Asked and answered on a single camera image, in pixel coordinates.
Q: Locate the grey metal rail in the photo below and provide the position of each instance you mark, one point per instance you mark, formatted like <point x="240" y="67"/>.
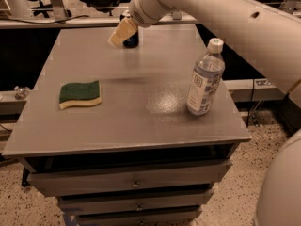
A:
<point x="81" y="21"/>

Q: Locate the blue pepsi can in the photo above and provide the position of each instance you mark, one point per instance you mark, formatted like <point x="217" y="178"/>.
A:
<point x="133" y="41"/>

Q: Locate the grey drawer cabinet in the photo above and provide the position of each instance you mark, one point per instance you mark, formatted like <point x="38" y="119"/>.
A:
<point x="142" y="119"/>

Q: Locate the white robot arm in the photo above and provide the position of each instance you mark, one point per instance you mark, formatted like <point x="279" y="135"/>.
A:
<point x="268" y="39"/>

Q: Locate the clear plastic water bottle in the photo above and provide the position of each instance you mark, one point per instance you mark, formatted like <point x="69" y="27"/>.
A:
<point x="205" y="78"/>

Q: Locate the green yellow sponge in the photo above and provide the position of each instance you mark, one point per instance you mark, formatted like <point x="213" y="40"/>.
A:
<point x="80" y="94"/>

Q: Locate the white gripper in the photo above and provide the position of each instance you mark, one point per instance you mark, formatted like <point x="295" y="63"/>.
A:
<point x="140" y="13"/>

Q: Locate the grey metal post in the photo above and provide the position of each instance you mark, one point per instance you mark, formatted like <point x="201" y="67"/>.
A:
<point x="59" y="10"/>

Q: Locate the grey drawer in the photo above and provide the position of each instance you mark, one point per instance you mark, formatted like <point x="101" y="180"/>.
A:
<point x="129" y="178"/>
<point x="135" y="202"/>
<point x="131" y="218"/>

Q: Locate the middle grey drawer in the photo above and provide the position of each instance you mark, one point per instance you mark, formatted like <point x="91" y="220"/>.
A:
<point x="135" y="202"/>

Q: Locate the top grey drawer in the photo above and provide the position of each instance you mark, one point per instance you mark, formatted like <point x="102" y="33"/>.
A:
<point x="129" y="178"/>

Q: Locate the bottom grey drawer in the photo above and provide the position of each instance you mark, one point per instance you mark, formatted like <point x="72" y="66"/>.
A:
<point x="131" y="218"/>

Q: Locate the crumpled foil ball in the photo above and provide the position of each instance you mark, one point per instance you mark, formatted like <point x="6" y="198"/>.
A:
<point x="21" y="92"/>

